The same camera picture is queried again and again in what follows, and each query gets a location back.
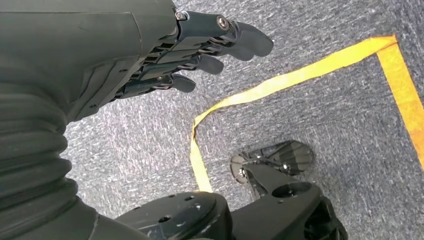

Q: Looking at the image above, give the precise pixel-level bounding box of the black robot foot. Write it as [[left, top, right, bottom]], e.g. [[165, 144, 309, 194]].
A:
[[230, 140, 315, 185]]

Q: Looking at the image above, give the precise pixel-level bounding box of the black robot leg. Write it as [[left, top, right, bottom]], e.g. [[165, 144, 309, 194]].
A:
[[114, 163, 349, 240]]

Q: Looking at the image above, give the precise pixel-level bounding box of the yellow floor tape square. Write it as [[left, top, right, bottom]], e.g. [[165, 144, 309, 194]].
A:
[[189, 34, 424, 194]]

